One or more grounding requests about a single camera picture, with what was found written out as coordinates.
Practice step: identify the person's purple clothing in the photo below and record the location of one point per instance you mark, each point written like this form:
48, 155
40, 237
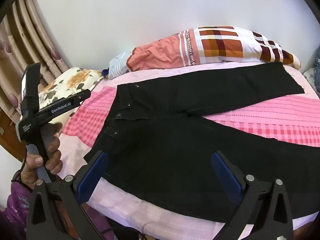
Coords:
17, 205

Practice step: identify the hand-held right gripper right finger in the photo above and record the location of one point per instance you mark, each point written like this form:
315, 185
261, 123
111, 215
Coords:
225, 175

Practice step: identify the blue checked cloth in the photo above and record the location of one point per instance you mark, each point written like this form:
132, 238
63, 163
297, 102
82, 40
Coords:
317, 67

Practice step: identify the checkered orange pillow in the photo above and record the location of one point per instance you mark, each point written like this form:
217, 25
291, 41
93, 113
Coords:
162, 55

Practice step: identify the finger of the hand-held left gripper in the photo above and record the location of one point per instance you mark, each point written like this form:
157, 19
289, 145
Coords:
82, 96

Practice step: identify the white blue striped pillow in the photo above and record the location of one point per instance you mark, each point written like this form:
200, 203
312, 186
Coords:
118, 65

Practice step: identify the floral pillow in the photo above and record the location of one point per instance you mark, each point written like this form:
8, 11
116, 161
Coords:
70, 80

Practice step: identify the black pants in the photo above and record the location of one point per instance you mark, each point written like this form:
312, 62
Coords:
175, 155

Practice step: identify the person's left hand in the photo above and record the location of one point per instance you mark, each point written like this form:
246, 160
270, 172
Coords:
53, 146

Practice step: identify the beige patterned curtain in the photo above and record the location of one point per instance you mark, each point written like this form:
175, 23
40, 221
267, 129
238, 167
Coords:
15, 55

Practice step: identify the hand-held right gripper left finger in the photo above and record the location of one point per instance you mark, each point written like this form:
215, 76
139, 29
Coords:
92, 177

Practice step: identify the brown wooden furniture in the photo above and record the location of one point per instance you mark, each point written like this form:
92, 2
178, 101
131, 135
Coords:
7, 132

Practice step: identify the pink checked bed sheet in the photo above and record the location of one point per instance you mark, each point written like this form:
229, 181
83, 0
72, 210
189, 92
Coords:
275, 115

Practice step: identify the white dotted cloth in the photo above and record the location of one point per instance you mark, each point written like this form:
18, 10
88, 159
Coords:
310, 77

